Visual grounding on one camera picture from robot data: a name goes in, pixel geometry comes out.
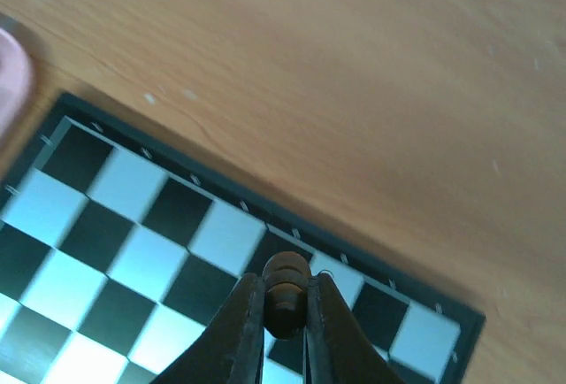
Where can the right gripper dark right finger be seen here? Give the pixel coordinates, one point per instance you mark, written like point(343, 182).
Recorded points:
point(335, 348)

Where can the black white chessboard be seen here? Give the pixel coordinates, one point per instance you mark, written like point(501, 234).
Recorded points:
point(117, 251)

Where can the pink plastic tray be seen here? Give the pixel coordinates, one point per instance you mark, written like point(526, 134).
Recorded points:
point(17, 81)

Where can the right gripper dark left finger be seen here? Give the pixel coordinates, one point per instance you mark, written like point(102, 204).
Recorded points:
point(231, 348)

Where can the dark brown chess piece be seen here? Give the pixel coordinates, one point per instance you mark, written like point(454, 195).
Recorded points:
point(286, 278)

